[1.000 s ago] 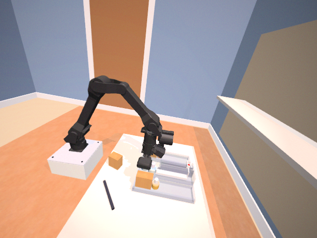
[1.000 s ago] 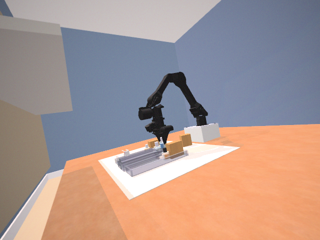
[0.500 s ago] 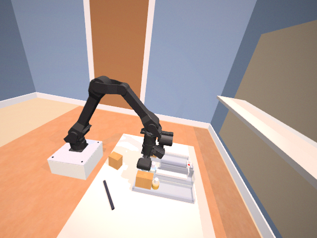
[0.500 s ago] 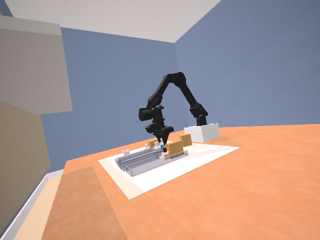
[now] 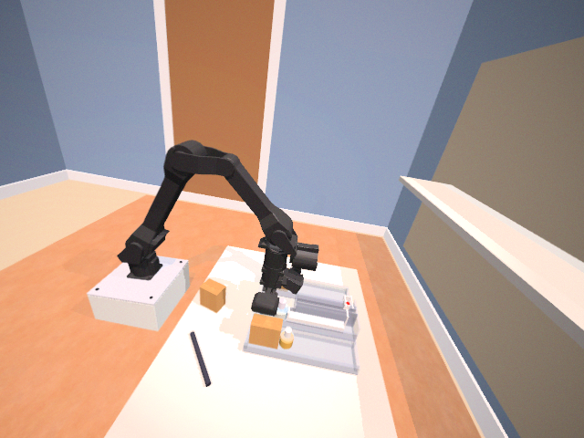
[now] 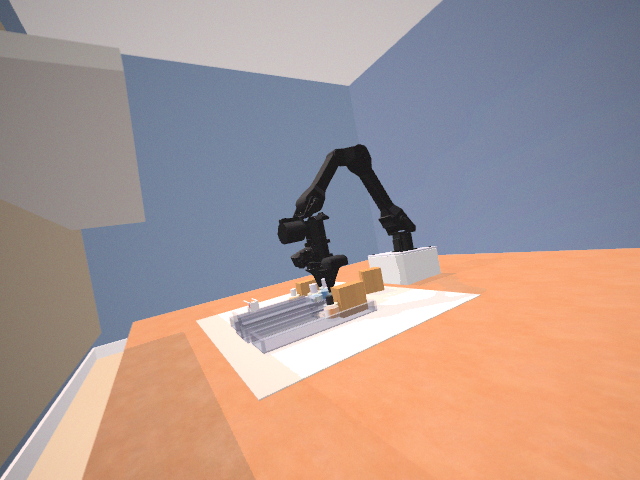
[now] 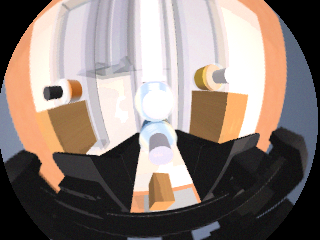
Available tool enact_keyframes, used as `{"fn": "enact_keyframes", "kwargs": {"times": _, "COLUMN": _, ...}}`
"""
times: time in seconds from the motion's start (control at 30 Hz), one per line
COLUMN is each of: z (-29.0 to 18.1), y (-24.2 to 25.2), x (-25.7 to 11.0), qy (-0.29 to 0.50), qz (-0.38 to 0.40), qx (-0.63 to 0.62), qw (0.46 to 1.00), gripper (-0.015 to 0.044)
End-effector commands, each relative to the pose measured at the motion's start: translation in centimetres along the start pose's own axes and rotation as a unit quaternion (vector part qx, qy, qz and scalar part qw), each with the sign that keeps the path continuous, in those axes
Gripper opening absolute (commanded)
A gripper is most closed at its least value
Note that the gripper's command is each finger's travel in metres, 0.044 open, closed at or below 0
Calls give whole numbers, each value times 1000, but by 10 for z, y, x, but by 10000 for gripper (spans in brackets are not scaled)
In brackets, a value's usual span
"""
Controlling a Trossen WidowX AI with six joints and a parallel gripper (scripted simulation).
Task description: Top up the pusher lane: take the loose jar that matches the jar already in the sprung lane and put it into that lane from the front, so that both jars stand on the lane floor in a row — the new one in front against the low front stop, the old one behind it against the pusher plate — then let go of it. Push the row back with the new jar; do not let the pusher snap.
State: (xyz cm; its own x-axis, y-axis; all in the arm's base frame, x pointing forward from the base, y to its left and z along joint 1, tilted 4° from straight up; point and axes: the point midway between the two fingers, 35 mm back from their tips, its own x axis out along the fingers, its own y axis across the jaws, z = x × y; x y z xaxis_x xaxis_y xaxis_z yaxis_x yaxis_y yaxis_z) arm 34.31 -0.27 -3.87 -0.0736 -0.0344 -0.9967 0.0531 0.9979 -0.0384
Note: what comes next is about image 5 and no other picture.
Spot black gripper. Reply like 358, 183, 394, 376
251, 263, 286, 316

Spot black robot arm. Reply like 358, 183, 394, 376
117, 140, 319, 294

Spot dark grey long thin bar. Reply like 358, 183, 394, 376
189, 331, 211, 387

